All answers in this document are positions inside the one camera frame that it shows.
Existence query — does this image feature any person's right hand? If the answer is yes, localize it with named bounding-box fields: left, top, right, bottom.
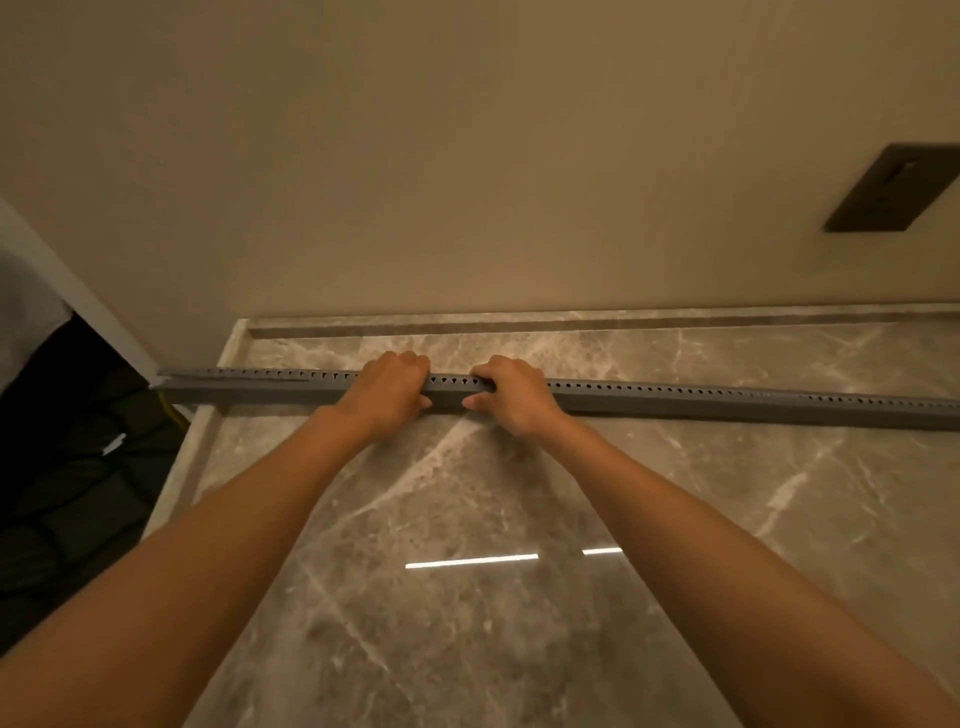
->
left=462, top=354, right=565, bottom=444

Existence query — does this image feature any person's right forearm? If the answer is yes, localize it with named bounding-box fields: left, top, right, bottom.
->
left=531, top=411, right=960, bottom=728

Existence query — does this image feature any dark wall switch plate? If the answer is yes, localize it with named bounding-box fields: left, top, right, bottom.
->
left=822, top=142, right=960, bottom=234

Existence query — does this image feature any person's left hand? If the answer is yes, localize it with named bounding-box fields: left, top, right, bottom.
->
left=333, top=350, right=434, bottom=442

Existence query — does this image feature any dark quilted cushion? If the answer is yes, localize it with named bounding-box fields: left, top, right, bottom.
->
left=0, top=315, right=189, bottom=654

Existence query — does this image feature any person's left forearm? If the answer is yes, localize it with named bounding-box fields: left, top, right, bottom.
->
left=0, top=405, right=376, bottom=728

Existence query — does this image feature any long grey perforated metal strip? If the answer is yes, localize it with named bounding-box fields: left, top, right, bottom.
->
left=153, top=366, right=960, bottom=432

